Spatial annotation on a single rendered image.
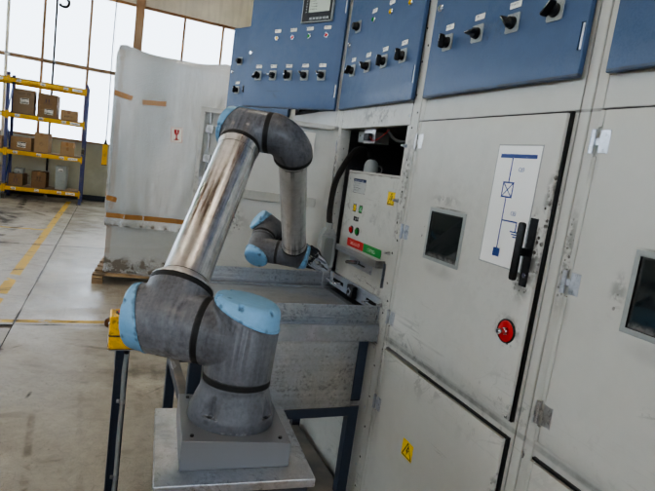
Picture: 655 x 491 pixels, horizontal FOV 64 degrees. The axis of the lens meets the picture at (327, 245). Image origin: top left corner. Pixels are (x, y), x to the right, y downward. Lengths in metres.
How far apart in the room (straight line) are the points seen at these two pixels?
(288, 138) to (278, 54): 1.35
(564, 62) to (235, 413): 1.05
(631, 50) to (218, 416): 1.10
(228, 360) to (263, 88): 1.91
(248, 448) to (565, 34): 1.14
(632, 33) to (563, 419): 0.79
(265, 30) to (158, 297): 1.96
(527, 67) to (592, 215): 0.43
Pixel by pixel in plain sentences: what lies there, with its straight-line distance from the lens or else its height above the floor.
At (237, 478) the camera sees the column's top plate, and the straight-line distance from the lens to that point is 1.15.
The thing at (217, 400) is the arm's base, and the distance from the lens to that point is 1.16.
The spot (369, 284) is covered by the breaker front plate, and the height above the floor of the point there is 0.95.
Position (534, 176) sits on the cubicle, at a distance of 1.34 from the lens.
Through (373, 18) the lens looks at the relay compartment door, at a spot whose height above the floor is 1.99.
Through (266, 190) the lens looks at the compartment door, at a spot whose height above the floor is 1.25.
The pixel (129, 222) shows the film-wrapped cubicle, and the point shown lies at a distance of 5.47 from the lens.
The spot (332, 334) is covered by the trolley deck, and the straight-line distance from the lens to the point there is 1.86.
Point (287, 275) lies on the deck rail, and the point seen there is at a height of 0.89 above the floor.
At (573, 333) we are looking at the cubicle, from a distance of 1.23.
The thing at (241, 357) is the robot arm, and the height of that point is 0.97.
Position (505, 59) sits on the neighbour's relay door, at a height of 1.72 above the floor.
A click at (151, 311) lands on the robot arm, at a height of 1.03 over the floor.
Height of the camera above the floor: 1.37
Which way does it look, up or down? 8 degrees down
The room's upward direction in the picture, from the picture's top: 8 degrees clockwise
